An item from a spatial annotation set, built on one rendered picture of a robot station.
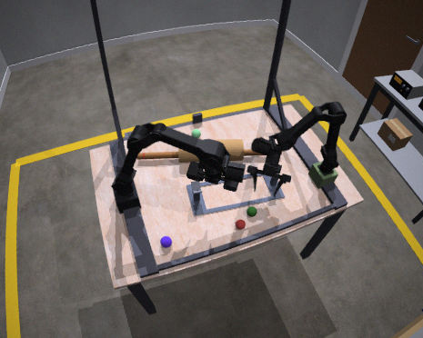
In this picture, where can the small purple ball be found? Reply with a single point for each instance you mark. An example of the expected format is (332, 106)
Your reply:
(166, 241)

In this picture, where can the red ball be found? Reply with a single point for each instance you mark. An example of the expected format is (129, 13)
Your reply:
(240, 224)

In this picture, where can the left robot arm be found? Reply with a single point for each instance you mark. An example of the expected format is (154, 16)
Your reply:
(287, 138)

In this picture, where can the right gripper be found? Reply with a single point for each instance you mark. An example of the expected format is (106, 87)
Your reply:
(198, 174)

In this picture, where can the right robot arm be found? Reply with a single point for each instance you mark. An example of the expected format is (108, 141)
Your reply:
(212, 155)

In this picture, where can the black post with diagonal brace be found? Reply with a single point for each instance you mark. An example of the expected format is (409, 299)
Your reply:
(272, 81)

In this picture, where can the tan paper roll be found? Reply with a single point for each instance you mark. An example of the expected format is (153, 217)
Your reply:
(234, 146)

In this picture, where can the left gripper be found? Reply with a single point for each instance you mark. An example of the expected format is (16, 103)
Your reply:
(283, 177)

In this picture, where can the brown wooden bar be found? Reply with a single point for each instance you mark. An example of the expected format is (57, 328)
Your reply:
(165, 155)

